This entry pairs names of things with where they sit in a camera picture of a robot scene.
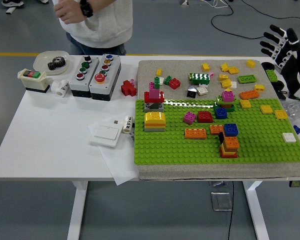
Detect grey brick with dark slope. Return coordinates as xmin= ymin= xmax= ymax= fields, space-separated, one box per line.
xmin=144 ymin=101 xmax=165 ymax=113

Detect dark green frame brick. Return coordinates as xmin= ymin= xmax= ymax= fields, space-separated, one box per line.
xmin=214 ymin=102 xmax=236 ymax=113

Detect cream rocker switch box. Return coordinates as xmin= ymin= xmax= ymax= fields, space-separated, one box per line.
xmin=17 ymin=68 xmax=51 ymax=94

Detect yellow dome brick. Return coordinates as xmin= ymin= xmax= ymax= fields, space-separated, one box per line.
xmin=144 ymin=111 xmax=167 ymax=124

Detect pink tall brick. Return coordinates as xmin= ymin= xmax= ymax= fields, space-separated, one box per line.
xmin=149 ymin=82 xmax=160 ymax=100

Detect white floor cable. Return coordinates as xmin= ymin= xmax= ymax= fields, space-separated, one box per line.
xmin=199 ymin=0 xmax=231 ymax=8

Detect blue square brick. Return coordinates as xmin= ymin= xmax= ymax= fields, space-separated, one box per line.
xmin=214 ymin=107 xmax=228 ymax=120
xmin=223 ymin=123 xmax=240 ymax=138

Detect white labelled roll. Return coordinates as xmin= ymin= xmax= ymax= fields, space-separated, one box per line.
xmin=122 ymin=115 xmax=134 ymax=134

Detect grey four-button box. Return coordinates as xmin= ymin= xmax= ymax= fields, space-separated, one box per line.
xmin=69 ymin=55 xmax=100 ymax=98

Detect orange thin plate brick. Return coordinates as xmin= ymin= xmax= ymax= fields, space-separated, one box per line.
xmin=144 ymin=121 xmax=167 ymax=128

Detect white table leg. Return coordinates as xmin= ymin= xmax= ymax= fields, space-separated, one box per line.
xmin=242 ymin=180 xmax=270 ymax=240
xmin=66 ymin=181 xmax=89 ymax=240

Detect black wristwatch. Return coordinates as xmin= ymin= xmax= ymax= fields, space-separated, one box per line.
xmin=79 ymin=0 xmax=94 ymax=18

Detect person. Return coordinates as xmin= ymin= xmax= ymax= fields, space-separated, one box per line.
xmin=1 ymin=0 xmax=51 ymax=8
xmin=51 ymin=0 xmax=134 ymax=56

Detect dark metal gears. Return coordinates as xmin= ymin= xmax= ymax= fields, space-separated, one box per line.
xmin=47 ymin=56 xmax=67 ymax=71

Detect white flat plate brick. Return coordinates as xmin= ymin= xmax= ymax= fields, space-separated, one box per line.
xmin=281 ymin=132 xmax=297 ymax=143

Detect grey-brown foam mat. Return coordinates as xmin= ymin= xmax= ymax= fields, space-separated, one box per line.
xmin=137 ymin=59 xmax=300 ymax=181

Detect person's left hand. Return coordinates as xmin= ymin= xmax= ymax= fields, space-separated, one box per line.
xmin=53 ymin=0 xmax=85 ymax=25

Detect red square brick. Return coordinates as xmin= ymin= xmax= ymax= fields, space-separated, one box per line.
xmin=168 ymin=77 xmax=181 ymax=90
xmin=197 ymin=110 xmax=214 ymax=123

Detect green thin plate brick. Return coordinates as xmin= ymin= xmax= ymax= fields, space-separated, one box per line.
xmin=216 ymin=95 xmax=240 ymax=105

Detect metal floor socket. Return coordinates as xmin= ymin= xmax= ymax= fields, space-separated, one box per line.
xmin=210 ymin=191 xmax=233 ymax=212

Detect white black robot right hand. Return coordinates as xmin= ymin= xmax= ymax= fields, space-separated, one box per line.
xmin=259 ymin=24 xmax=300 ymax=107

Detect orange long brick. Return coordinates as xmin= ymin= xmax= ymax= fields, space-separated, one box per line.
xmin=238 ymin=90 xmax=260 ymax=100
xmin=184 ymin=127 xmax=207 ymax=140
xmin=209 ymin=124 xmax=226 ymax=136
xmin=224 ymin=136 xmax=241 ymax=150

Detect grey emergency-stop button box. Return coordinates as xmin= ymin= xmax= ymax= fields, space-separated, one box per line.
xmin=89 ymin=53 xmax=122 ymax=102

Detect thin black cable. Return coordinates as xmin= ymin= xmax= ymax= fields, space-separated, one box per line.
xmin=227 ymin=181 xmax=235 ymax=240

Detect crinkled clear plastic wrap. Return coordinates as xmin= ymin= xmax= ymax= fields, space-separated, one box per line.
xmin=282 ymin=99 xmax=300 ymax=125

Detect magenta square brick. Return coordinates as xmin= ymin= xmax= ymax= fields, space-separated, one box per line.
xmin=182 ymin=110 xmax=197 ymax=125

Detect white wall switch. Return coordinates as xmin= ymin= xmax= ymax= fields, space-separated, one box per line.
xmin=89 ymin=124 xmax=121 ymax=148

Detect green flat plate brick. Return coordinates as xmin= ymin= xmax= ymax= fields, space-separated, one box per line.
xmin=237 ymin=74 xmax=257 ymax=84

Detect red cross brick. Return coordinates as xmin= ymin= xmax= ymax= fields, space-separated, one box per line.
xmin=120 ymin=79 xmax=138 ymax=97

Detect black floor cable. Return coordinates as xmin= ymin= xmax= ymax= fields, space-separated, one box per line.
xmin=211 ymin=0 xmax=300 ymax=54
xmin=239 ymin=0 xmax=300 ymax=21

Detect green long brick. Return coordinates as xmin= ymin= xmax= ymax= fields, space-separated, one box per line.
xmin=189 ymin=72 xmax=211 ymax=85

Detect green studded baseplate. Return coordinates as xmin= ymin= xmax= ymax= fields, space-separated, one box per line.
xmin=134 ymin=98 xmax=300 ymax=165

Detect white plastic dish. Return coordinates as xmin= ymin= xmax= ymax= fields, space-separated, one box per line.
xmin=33 ymin=50 xmax=71 ymax=75

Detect red flat brick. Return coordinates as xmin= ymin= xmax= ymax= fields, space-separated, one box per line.
xmin=219 ymin=149 xmax=239 ymax=159

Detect white pipe fitting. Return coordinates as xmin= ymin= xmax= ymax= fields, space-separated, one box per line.
xmin=50 ymin=79 xmax=70 ymax=97

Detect magenta brick with yellow cap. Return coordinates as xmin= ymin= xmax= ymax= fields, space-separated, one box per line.
xmin=221 ymin=87 xmax=235 ymax=103

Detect white paper sheet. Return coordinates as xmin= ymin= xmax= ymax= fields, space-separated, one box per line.
xmin=87 ymin=117 xmax=140 ymax=186

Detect black slope brick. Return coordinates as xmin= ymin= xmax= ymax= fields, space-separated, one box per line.
xmin=186 ymin=85 xmax=198 ymax=98

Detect red wide brick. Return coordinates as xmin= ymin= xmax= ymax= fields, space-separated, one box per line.
xmin=143 ymin=90 xmax=165 ymax=104

